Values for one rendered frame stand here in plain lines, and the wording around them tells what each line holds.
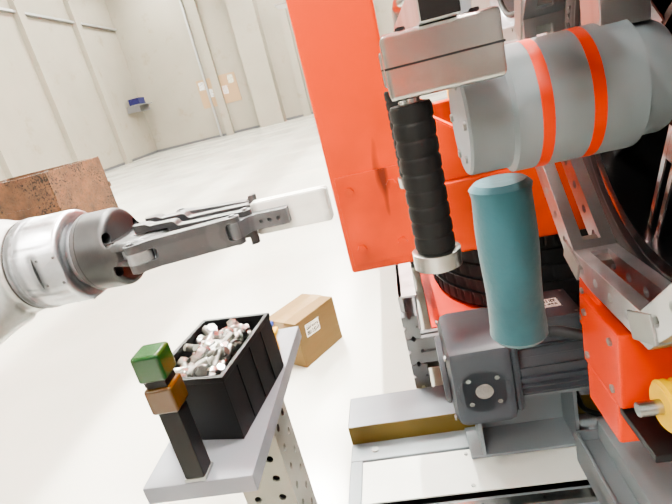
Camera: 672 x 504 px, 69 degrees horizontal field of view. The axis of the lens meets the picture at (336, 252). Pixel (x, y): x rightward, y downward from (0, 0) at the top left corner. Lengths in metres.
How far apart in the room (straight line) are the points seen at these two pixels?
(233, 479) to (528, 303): 0.50
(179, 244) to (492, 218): 0.45
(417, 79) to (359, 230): 0.69
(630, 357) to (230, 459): 0.56
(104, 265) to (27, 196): 4.71
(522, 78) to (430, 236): 0.20
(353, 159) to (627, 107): 0.58
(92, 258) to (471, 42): 0.36
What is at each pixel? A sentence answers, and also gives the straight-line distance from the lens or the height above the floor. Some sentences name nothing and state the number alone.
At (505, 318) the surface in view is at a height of 0.53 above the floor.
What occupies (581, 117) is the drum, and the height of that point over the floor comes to 0.83.
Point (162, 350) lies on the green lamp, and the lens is 0.69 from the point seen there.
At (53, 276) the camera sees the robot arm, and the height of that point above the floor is 0.82.
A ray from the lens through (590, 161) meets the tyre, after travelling 0.91.
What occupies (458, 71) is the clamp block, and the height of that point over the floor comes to 0.91.
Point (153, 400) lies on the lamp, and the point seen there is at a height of 0.60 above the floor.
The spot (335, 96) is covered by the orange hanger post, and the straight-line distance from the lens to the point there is 1.02.
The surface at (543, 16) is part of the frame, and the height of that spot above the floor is 0.94.
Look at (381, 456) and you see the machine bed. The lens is 1.27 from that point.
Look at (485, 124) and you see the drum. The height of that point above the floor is 0.85.
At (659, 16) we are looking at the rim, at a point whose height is 0.91.
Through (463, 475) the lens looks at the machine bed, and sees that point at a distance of 1.20.
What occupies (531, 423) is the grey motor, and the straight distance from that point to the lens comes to 1.29.
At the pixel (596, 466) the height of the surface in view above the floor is 0.17.
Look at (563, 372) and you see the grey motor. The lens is 1.05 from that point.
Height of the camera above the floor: 0.93
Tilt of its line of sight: 19 degrees down
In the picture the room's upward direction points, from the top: 14 degrees counter-clockwise
